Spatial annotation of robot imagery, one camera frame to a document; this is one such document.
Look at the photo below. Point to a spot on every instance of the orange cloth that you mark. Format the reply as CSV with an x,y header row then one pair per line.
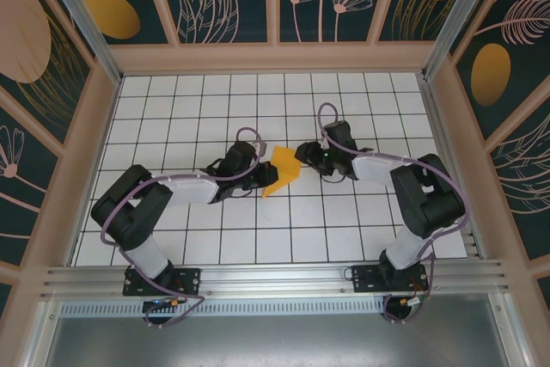
x,y
285,165

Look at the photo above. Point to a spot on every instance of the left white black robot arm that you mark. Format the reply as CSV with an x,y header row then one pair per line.
x,y
193,191

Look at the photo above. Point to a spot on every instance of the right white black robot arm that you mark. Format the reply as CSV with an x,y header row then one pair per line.
x,y
425,199

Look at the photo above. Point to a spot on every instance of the grey sheet metal shelf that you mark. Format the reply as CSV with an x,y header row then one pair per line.
x,y
275,341

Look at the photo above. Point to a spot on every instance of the small black controller board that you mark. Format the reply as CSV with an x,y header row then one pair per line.
x,y
161,303
408,301

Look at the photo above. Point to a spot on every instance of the aluminium side rail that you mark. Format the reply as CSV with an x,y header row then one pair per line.
x,y
447,160

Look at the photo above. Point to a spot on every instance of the long aluminium mounting rail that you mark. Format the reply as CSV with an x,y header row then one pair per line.
x,y
275,279

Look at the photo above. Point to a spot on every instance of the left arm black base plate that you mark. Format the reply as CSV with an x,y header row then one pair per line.
x,y
189,281

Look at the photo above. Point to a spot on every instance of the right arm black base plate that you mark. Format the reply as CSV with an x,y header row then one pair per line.
x,y
365,281

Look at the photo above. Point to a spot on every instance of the aluminium corner post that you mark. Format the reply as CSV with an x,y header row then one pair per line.
x,y
86,27
455,14

